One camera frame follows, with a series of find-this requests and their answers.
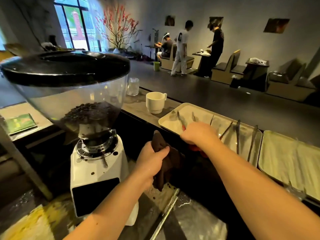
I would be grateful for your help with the white plastic bag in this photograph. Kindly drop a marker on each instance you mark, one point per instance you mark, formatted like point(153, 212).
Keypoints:
point(257, 61)

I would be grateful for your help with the beige tray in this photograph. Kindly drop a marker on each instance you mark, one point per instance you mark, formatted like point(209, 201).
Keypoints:
point(170, 119)
point(287, 159)

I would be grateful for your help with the arched window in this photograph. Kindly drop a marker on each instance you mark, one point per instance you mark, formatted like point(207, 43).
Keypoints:
point(75, 24)

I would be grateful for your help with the red flowering branches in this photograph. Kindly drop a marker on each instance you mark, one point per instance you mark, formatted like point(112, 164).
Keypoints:
point(118, 27)

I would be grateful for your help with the dark wall picture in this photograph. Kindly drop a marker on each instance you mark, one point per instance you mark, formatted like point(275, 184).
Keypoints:
point(215, 21)
point(276, 25)
point(169, 20)

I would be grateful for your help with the brown cloth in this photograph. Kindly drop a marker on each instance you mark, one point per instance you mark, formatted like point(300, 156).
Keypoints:
point(168, 163)

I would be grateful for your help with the green book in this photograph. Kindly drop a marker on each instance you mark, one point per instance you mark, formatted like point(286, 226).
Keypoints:
point(21, 123)

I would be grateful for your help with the long metal tongs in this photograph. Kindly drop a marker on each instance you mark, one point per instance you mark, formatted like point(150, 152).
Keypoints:
point(238, 137)

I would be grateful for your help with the white cup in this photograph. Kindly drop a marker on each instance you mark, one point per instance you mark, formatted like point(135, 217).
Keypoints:
point(155, 102)

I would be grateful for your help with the person's right forearm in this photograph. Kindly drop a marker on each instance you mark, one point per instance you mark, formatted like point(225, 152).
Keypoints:
point(255, 192)

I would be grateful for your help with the coffee beans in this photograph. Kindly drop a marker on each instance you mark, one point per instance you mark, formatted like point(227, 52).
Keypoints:
point(87, 114)

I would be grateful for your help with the clear glass cup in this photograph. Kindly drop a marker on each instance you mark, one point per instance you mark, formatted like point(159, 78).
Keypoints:
point(132, 86)

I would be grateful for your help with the person's left hand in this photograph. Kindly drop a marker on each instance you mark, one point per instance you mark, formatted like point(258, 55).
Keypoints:
point(147, 163)

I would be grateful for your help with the person's right hand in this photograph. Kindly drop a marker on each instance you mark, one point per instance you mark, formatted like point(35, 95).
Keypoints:
point(200, 134)

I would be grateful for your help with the dark table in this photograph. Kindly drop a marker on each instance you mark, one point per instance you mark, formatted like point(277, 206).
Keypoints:
point(256, 72)
point(203, 62)

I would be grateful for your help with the green bucket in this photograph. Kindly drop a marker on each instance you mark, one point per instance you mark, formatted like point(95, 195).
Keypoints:
point(156, 66)

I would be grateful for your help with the person's left forearm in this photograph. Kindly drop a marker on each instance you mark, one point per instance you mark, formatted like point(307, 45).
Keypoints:
point(112, 209)

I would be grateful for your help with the brown metal tongs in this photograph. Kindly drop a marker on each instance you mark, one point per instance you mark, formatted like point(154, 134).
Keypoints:
point(226, 130)

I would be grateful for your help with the black hopper lid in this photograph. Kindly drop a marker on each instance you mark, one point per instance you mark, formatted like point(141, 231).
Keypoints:
point(65, 67)

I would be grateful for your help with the short metal tongs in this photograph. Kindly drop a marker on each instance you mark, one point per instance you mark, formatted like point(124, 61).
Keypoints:
point(211, 119)
point(193, 116)

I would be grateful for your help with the person's left thumb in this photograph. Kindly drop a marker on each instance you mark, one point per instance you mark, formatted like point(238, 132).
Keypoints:
point(162, 151)

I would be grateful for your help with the white coffee grinder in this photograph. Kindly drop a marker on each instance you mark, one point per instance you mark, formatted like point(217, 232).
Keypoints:
point(100, 177)

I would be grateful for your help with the person's right thumb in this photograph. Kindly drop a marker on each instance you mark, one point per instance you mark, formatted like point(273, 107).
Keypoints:
point(185, 138)

